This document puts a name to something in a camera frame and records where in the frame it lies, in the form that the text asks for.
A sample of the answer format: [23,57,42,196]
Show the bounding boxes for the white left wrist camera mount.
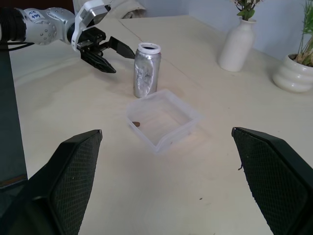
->
[71,0,111,51]

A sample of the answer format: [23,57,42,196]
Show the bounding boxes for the clear plastic box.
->
[125,89,205,157]

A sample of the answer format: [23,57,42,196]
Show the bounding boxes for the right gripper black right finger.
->
[231,126,313,235]

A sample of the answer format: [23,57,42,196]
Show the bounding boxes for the beige fabric bag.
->
[107,0,148,20]

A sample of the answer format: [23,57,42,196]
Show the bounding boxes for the small white flower sprig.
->
[231,0,264,22]

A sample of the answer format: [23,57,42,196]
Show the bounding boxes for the white bottle vase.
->
[218,18,257,72]

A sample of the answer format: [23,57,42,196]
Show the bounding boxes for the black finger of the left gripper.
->
[101,36,136,60]
[80,49,117,74]

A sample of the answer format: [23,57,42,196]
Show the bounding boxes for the green potted plant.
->
[294,0,313,67]

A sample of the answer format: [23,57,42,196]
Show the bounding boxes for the silver foil jar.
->
[133,42,163,98]

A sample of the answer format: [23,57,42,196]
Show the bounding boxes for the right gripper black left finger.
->
[0,129,103,235]

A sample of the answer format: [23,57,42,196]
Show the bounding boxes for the white ribbed plant pot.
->
[271,53,313,93]

